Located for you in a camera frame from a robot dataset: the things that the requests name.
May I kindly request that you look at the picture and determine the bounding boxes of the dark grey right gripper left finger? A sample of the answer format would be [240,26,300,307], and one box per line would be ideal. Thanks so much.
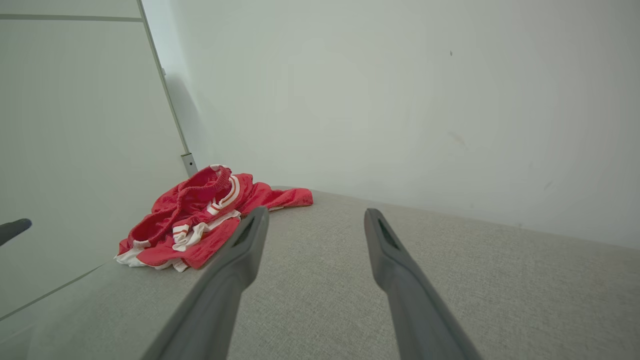
[141,206,270,360]

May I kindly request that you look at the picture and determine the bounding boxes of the red jersey with black lettering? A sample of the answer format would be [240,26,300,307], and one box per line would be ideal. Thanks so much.
[114,210,243,273]

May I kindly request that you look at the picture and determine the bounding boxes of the red shorts with white stripes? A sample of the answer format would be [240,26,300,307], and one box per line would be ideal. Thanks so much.
[129,164,314,251]

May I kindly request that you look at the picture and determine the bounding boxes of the wall baseboard strip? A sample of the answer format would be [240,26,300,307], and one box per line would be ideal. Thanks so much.
[136,0,199,177]

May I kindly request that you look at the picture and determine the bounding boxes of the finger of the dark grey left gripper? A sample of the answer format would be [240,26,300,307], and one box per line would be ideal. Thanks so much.
[0,218,33,247]

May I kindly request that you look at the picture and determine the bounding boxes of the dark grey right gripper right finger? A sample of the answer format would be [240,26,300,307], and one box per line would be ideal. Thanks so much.
[364,208,483,360]

